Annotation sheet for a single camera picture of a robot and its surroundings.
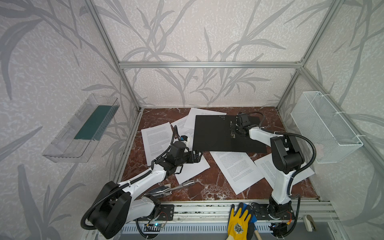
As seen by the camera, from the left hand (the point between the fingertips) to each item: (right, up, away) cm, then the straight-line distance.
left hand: (199, 149), depth 84 cm
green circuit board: (-22, -36, -12) cm, 44 cm away
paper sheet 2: (-6, -9, -9) cm, 14 cm away
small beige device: (+52, -32, -15) cm, 63 cm away
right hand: (+24, +14, +19) cm, 34 cm away
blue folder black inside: (+14, +7, +22) cm, 27 cm away
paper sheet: (-30, +3, +18) cm, 35 cm away
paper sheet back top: (-7, +14, +29) cm, 33 cm away
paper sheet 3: (+24, -13, +5) cm, 28 cm away
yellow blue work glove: (+20, -32, -16) cm, 41 cm away
